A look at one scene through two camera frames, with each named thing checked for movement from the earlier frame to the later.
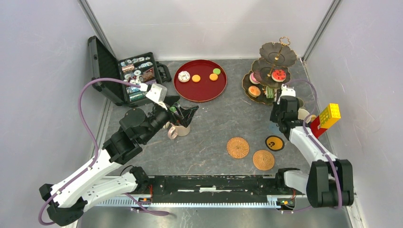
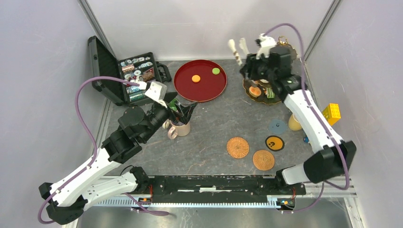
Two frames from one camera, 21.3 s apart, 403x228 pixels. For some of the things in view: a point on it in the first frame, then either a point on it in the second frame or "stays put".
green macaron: [216, 71] stays put
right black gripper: [272, 117] -> [250, 65]
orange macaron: [196, 78] stays put
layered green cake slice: [269, 92] stays put
